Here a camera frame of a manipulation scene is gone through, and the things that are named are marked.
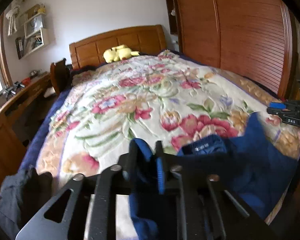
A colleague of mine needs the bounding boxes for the tied white curtain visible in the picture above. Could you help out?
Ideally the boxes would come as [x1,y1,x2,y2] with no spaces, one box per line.
[5,1,22,37]

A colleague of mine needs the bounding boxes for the white wall shelf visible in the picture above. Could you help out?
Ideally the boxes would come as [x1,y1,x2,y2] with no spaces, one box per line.
[15,14,50,60]

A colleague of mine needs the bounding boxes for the cardboard box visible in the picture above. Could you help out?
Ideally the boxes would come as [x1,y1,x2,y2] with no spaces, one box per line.
[25,4,44,18]

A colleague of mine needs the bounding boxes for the wooden louvred wardrobe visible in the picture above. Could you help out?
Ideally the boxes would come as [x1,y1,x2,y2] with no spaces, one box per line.
[162,0,299,100]

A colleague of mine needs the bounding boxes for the floral blanket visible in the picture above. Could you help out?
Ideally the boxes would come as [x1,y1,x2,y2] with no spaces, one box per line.
[36,50,300,240]

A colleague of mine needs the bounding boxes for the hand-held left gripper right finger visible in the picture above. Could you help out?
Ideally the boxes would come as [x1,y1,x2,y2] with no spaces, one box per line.
[154,141,278,240]

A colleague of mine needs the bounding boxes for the black garment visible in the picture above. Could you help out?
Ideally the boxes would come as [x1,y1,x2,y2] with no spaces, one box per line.
[0,166,55,238]

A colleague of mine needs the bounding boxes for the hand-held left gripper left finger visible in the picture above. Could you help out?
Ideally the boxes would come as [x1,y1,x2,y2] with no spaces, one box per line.
[15,138,154,240]

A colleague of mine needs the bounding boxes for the wooden chair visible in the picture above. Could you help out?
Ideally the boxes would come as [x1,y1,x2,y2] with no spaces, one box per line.
[50,58,70,96]

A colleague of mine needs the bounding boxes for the wooden desk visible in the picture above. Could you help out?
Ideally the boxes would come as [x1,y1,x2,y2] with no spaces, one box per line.
[0,71,53,180]

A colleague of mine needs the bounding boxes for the dark blue bed sheet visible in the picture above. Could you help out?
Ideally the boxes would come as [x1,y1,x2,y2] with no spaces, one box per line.
[17,70,74,173]

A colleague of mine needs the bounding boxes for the black devices on stand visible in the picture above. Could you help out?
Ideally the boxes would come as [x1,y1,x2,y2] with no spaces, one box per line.
[4,81,25,95]

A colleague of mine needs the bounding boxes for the wooden bed headboard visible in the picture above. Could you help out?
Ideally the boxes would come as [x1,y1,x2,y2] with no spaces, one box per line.
[69,24,168,70]

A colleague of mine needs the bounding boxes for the yellow plush toy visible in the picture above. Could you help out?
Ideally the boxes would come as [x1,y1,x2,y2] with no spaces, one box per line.
[103,44,140,63]

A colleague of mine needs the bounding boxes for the blue suit jacket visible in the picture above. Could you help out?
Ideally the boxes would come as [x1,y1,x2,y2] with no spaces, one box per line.
[129,111,299,240]

